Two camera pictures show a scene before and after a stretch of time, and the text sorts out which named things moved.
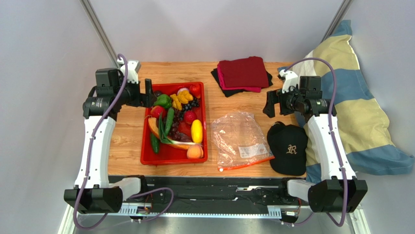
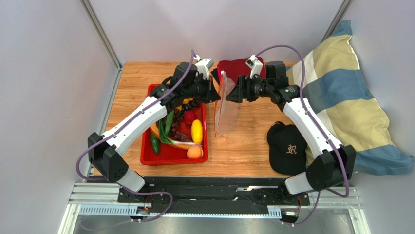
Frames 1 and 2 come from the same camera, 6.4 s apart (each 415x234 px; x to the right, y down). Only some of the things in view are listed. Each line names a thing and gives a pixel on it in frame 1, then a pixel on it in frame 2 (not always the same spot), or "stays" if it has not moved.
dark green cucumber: (155, 141) stays
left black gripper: (146, 100) → (210, 93)
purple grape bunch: (176, 133) stays
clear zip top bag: (239, 141) → (226, 110)
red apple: (190, 116) stays
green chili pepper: (170, 117) stays
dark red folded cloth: (249, 71) stays
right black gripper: (277, 102) → (242, 89)
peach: (195, 151) stays
